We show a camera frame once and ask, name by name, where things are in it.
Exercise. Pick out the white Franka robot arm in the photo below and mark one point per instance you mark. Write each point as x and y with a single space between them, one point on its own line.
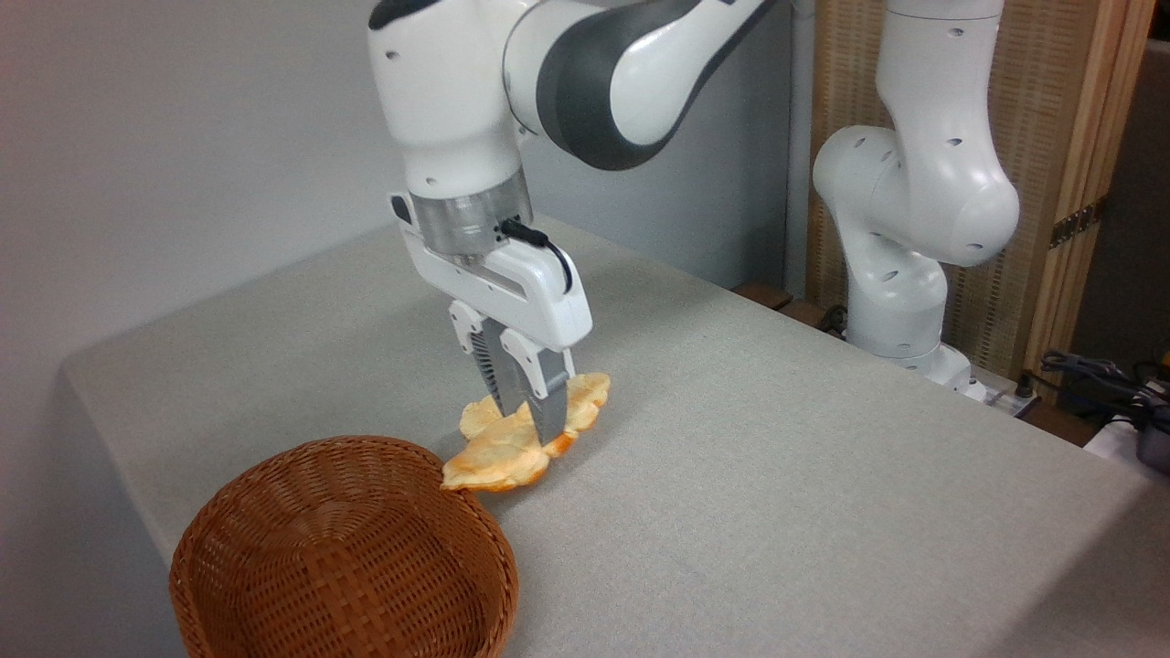
448 82

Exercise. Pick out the brass screen hinge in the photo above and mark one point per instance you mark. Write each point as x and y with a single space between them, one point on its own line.
1077 224

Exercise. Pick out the grey tablecloth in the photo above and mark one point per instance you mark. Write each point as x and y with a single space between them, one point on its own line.
777 493

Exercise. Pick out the small golden bread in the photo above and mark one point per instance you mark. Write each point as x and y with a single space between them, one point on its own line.
477 418

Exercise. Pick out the brown wicker basket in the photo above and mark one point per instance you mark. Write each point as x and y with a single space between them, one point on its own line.
347 567

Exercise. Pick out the bamboo folding screen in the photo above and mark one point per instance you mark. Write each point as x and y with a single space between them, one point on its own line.
1051 82

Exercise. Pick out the white power strip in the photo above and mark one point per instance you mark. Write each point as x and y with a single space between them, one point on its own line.
1004 398

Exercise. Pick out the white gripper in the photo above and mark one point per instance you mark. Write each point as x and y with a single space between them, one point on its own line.
539 297

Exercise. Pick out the long golden bread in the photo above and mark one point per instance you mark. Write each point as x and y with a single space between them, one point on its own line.
498 461

